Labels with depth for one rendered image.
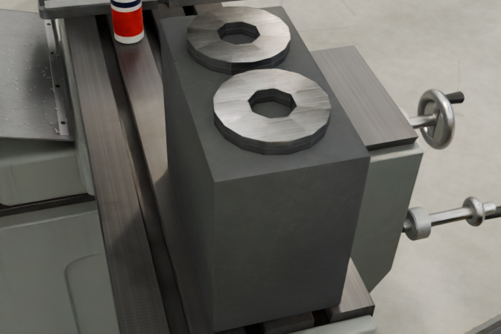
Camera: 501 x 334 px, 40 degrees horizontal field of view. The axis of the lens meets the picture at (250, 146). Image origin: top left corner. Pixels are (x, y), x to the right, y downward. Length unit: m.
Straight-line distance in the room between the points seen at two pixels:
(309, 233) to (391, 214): 0.70
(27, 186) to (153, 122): 0.25
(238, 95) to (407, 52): 2.20
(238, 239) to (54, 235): 0.56
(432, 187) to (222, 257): 1.65
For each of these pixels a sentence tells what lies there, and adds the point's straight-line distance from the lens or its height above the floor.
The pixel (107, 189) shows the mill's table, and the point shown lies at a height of 0.93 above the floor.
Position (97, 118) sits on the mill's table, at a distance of 0.83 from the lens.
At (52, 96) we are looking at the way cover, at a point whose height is 0.86.
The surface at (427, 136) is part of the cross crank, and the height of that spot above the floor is 0.59.
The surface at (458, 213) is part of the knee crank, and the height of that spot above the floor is 0.52.
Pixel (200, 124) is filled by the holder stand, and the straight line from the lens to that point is 0.52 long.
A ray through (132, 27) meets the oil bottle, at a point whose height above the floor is 0.96.
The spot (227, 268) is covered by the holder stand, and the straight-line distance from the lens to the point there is 0.55.
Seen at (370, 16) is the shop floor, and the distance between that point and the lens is 2.90.
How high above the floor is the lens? 1.46
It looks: 42 degrees down
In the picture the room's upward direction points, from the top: 3 degrees clockwise
